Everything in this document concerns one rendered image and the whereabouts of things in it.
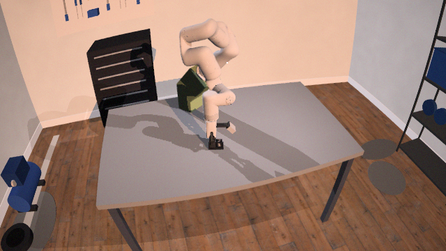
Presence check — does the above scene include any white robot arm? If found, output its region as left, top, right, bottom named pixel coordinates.
left=179, top=18, right=239, bottom=121

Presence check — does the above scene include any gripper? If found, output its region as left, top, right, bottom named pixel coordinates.
left=206, top=117, right=219, bottom=148

